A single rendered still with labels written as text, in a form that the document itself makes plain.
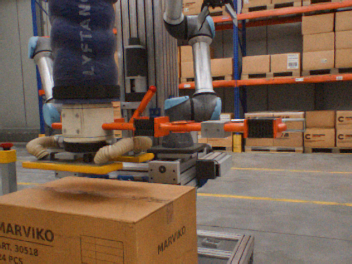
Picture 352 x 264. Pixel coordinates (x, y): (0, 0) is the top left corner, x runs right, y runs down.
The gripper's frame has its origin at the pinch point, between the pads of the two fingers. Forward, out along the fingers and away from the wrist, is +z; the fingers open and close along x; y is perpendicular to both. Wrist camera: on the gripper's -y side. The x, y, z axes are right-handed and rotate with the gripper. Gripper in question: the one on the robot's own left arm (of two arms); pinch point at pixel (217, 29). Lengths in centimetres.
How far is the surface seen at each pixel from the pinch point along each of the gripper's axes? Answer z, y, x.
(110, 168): 46, 48, -22
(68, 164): 45, 48, -37
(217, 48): -100, -808, -200
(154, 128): 34, 42, -9
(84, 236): 64, 56, -27
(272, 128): 34, 45, 25
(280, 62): -42, -679, -34
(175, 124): 33, 41, -3
